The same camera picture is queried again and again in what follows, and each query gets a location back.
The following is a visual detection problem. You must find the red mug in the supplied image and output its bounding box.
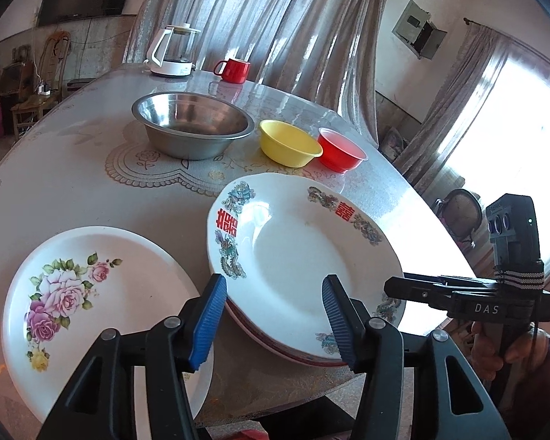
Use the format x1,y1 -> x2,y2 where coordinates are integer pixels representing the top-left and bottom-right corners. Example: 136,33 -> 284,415
213,58 -> 251,84

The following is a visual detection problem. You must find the carved wooden chair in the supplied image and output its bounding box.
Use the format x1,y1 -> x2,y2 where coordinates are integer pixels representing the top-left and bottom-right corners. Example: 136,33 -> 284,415
10,31 -> 72,139

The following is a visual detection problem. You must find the yellow plastic bowl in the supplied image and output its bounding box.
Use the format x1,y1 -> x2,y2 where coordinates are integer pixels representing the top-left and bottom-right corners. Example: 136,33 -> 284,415
259,120 -> 323,167

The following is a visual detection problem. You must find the grey patterned bundle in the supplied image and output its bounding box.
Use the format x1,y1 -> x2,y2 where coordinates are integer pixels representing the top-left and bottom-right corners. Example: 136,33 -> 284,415
379,126 -> 405,162

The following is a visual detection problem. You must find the white glass electric kettle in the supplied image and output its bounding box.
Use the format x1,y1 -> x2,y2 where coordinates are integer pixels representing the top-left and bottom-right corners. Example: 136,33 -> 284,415
145,24 -> 201,78

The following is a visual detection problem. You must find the wall electrical panel box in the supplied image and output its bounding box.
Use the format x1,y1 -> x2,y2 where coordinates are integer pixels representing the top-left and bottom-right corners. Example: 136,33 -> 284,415
392,0 -> 447,60

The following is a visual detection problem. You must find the lace print tablecloth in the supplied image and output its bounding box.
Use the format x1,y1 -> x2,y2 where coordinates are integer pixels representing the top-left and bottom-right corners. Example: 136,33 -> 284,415
0,63 -> 487,428

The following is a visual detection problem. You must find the red plastic bowl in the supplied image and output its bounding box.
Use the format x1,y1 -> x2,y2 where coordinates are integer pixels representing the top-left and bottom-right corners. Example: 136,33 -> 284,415
318,127 -> 369,174

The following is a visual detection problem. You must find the bright window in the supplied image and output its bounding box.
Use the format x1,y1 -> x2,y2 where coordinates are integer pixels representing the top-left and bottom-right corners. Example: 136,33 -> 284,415
444,48 -> 550,280

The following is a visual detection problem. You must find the round back dark chair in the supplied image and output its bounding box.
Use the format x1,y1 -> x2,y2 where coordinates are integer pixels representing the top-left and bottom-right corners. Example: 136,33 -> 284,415
434,188 -> 485,249

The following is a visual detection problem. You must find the large grey curtain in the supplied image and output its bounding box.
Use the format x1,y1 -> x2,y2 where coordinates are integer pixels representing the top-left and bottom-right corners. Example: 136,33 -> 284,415
124,0 -> 397,147

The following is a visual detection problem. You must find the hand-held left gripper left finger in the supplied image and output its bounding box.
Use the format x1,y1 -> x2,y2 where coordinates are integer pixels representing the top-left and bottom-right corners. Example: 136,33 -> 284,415
37,274 -> 228,440

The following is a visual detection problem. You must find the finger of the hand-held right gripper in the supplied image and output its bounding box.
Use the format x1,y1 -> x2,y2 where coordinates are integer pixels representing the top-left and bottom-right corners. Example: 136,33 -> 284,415
403,272 -> 499,286
384,276 -> 501,307

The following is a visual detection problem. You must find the grey window curtain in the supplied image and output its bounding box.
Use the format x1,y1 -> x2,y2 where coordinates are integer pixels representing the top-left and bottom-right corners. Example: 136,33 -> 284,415
394,21 -> 516,193

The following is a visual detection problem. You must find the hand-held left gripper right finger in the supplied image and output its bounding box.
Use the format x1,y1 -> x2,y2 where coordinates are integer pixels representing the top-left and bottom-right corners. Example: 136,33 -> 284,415
321,274 -> 514,440

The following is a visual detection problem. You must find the white dragon print plate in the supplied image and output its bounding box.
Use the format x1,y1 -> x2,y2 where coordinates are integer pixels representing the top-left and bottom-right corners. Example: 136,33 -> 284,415
206,173 -> 405,363

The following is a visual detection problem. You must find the white plate with red rim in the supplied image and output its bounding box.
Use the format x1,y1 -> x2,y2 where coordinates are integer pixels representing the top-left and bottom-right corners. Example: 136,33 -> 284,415
224,298 -> 350,369

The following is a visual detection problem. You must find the white rose print plate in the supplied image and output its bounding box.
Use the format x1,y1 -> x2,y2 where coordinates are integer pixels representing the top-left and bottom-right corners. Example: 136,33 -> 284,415
1,226 -> 215,425

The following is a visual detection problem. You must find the stainless steel bowl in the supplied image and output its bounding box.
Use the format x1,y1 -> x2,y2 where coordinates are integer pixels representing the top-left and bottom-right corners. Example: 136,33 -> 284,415
131,92 -> 256,160

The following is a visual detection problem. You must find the person's right hand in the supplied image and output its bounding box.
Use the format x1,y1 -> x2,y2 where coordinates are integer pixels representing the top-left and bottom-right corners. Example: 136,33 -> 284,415
470,321 -> 550,379

